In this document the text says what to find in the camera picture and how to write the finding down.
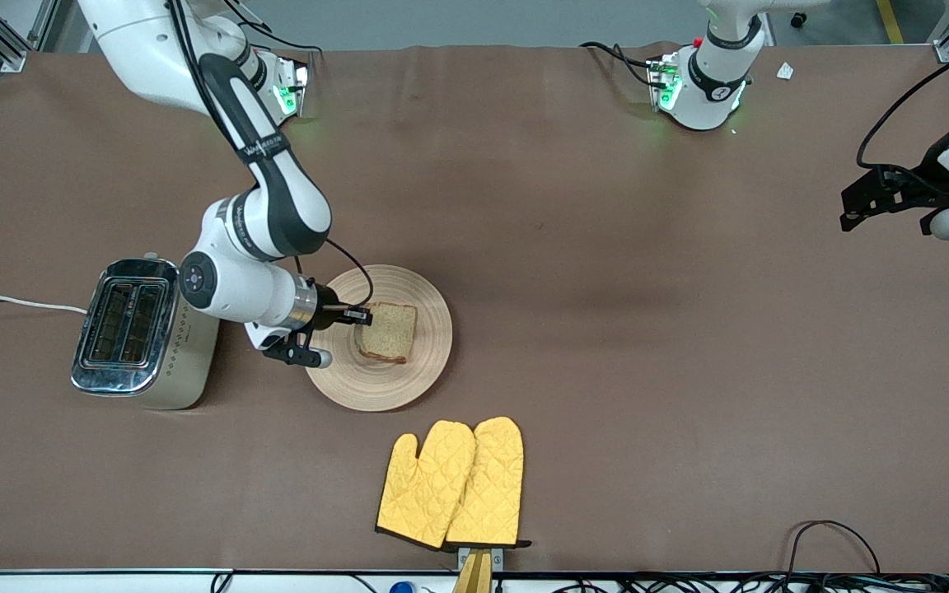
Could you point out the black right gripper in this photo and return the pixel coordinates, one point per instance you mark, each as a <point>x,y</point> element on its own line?
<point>327,305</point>

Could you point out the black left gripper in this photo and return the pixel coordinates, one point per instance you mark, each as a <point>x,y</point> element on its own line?
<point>913,190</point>

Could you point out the brown bread toast slice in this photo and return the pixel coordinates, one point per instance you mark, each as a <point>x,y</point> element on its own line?
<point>388,333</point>

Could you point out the round wooden plate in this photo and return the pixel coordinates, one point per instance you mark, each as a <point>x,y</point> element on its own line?
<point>392,383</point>

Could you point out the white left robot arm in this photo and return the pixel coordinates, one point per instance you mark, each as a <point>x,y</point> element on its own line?
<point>713,78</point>

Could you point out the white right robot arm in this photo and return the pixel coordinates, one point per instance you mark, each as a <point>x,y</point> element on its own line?
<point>277,198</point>

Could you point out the small white paper scrap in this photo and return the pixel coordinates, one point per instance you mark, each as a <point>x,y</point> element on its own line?
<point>785,71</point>

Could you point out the yellow quilted oven mitt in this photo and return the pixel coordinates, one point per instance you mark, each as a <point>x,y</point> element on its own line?
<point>491,486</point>
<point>425,490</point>

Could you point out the black caster wheel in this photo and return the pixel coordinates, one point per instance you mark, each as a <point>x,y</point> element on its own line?
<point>799,19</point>

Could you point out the chrome and beige toaster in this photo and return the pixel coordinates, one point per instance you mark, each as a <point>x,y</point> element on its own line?
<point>128,329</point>

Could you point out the brown table cover sheet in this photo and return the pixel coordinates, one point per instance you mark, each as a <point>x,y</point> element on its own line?
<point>647,346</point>

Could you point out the blue round cap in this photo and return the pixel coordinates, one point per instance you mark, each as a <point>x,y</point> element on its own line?
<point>402,588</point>

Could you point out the wooden stick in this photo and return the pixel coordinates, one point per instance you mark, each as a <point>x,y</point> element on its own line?
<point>473,576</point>

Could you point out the small metal bracket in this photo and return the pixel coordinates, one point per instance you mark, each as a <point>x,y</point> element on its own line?
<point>497,558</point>

